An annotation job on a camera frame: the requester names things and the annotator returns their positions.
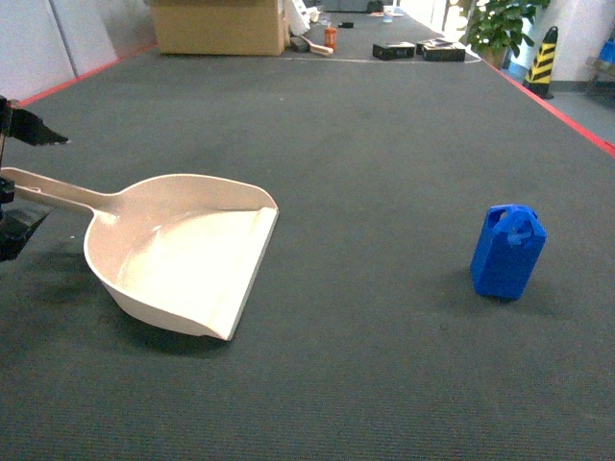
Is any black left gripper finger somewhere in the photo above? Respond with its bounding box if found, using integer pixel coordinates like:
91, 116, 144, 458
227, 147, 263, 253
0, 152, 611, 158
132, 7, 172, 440
8, 109, 69, 146
1, 209, 49, 262

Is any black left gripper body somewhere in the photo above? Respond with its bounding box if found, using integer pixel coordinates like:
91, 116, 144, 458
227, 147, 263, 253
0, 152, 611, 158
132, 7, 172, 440
0, 94, 16, 212

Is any beige plastic dustpan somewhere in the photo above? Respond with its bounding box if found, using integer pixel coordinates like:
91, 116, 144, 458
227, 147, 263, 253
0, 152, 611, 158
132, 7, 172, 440
1, 167, 279, 341

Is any blue plastic part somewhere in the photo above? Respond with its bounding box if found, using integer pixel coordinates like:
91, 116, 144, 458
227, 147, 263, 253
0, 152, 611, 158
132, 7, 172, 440
470, 204, 547, 300

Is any large cardboard box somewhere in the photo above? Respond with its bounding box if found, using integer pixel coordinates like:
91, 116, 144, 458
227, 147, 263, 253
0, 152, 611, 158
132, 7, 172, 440
148, 0, 288, 56

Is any orange can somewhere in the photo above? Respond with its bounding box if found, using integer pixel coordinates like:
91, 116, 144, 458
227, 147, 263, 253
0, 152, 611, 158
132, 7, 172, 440
324, 26, 337, 50

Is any black box left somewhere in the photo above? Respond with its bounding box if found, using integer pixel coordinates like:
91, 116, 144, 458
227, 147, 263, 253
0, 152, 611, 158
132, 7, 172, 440
372, 41, 416, 61

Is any black box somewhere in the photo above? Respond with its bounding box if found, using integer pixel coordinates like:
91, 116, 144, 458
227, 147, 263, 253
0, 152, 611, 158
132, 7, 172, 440
416, 38, 466, 62
372, 41, 416, 61

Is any black box right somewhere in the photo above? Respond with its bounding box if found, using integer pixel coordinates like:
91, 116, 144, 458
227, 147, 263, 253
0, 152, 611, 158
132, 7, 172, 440
416, 38, 466, 62

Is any potted green plant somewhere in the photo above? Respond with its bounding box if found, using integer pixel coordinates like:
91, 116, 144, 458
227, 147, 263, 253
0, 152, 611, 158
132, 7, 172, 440
461, 0, 551, 69

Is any yellow black traffic cone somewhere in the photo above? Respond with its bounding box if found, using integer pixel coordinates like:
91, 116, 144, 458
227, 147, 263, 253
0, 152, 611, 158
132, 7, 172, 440
522, 26, 558, 100

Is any hand brush wooden handle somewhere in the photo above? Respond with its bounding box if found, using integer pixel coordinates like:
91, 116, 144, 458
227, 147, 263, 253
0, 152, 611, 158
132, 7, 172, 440
290, 35, 334, 57

